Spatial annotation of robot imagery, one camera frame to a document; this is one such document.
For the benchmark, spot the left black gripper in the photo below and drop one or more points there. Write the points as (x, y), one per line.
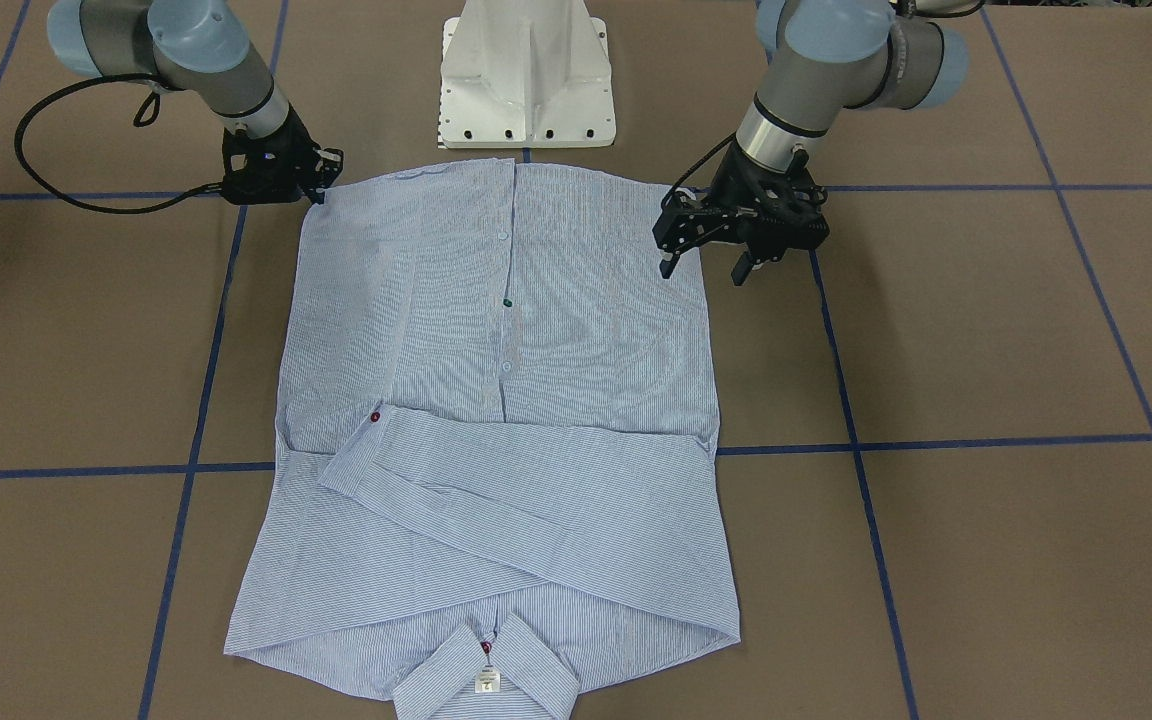
(733, 186)

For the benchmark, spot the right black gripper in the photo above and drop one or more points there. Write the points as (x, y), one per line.
(288, 153)

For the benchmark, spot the light blue striped shirt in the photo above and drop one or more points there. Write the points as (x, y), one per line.
(495, 449)

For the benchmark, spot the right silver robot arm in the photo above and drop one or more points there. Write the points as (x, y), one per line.
(200, 47)

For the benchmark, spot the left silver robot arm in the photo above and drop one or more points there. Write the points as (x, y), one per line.
(826, 57)

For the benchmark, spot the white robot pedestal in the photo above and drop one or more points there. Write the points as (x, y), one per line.
(526, 75)

